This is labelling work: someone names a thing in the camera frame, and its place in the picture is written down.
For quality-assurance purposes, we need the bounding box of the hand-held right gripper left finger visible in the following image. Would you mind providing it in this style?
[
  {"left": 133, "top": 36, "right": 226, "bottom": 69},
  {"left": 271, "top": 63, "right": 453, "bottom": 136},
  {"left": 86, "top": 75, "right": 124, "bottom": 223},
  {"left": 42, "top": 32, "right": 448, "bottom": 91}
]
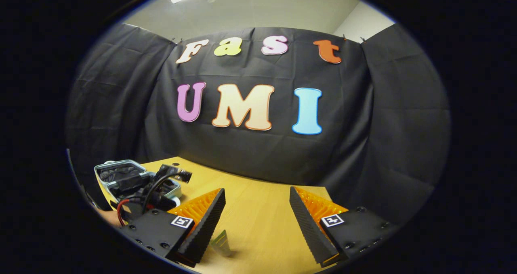
[{"left": 117, "top": 188, "right": 227, "bottom": 266}]

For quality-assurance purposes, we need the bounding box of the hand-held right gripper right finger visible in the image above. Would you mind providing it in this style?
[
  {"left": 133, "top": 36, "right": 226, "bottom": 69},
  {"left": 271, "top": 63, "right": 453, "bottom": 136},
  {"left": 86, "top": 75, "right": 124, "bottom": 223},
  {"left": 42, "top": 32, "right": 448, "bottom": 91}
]
[{"left": 288, "top": 186, "right": 406, "bottom": 266}]

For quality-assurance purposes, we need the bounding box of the black cable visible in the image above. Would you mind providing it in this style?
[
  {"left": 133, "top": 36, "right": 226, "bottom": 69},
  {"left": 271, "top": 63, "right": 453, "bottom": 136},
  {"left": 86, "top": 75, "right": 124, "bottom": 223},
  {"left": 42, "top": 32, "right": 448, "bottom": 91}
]
[{"left": 141, "top": 173, "right": 180, "bottom": 214}]

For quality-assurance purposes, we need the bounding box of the red cable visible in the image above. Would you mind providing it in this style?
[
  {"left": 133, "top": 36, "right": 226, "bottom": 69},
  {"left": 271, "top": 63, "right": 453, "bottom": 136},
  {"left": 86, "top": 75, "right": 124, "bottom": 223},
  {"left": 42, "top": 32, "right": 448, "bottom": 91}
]
[{"left": 117, "top": 199, "right": 132, "bottom": 226}]

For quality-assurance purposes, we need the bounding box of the black backdrop cloth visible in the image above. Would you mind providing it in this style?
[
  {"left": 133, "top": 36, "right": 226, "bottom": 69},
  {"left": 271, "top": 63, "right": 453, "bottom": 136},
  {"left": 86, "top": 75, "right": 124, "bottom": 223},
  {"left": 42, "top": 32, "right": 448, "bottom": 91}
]
[{"left": 65, "top": 23, "right": 451, "bottom": 226}]

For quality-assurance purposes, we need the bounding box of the white green-label skincare tube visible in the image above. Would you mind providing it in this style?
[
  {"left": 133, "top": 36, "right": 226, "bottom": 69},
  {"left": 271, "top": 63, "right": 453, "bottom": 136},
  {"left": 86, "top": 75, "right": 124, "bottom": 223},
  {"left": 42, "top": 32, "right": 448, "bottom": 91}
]
[{"left": 210, "top": 230, "right": 233, "bottom": 258}]

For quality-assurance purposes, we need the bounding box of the light blue suitcase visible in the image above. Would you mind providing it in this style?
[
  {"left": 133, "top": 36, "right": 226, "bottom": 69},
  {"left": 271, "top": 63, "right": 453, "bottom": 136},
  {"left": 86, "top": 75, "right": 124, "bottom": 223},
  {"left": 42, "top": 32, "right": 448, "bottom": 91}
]
[{"left": 94, "top": 159, "right": 182, "bottom": 211}]

